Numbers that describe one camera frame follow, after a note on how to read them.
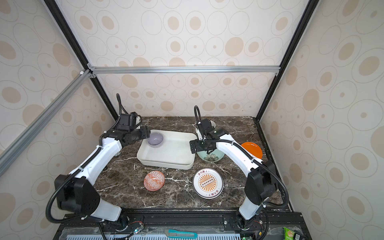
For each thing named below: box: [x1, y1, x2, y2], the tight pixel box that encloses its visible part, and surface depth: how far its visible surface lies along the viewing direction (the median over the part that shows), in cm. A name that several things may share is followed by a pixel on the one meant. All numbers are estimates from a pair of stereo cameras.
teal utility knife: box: [164, 229, 198, 239], surface depth 71 cm
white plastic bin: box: [137, 129, 198, 170], surface depth 100 cm
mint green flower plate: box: [196, 148, 225, 162], surface depth 99 cm
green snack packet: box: [283, 227, 302, 240], surface depth 71 cm
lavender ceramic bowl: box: [146, 132, 164, 148], surface depth 104 cm
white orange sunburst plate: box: [192, 168, 224, 199], surface depth 87 cm
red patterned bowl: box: [143, 170, 165, 192], surface depth 87 cm
